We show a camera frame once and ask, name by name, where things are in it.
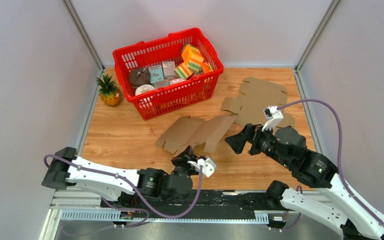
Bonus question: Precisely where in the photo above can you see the teal small box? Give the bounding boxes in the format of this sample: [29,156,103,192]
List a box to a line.
[148,64,165,86]

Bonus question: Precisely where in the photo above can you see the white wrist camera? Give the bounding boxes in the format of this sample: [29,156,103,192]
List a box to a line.
[187,156,217,178]
[262,105,284,132]

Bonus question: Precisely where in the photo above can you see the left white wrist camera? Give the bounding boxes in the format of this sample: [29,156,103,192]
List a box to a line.
[187,156,217,178]

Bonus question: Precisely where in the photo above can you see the striped sponge lower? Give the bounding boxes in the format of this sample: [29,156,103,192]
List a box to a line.
[174,62,194,80]

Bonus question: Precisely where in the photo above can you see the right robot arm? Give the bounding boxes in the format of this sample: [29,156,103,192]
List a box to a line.
[225,123,384,240]

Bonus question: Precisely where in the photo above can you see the grey small box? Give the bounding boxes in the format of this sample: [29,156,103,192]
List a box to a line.
[161,61,177,80]

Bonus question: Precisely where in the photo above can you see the orange sponge right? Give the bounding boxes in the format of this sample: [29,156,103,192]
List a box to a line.
[200,62,213,74]

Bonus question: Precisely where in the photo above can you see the brown cardboard box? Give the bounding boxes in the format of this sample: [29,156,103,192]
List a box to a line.
[156,115,237,154]

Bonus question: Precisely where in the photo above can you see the white round tin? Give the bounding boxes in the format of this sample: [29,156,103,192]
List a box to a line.
[135,84,155,96]

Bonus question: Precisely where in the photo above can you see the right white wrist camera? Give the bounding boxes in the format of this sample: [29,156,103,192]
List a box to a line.
[262,105,284,132]

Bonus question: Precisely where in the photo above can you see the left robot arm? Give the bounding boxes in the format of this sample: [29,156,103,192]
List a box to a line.
[41,147,206,208]

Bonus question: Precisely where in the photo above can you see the brown round item in basket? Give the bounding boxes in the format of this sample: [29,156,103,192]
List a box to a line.
[128,66,151,88]

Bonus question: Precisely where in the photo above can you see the red plastic shopping basket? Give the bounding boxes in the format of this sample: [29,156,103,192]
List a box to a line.
[112,27,224,120]

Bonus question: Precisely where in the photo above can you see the small pineapple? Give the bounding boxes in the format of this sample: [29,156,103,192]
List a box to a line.
[95,74,122,107]

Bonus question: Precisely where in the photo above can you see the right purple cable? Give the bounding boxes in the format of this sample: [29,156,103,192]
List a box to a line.
[277,98,384,240]

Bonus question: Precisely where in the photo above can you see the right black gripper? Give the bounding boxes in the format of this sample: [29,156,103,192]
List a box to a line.
[223,121,291,169]

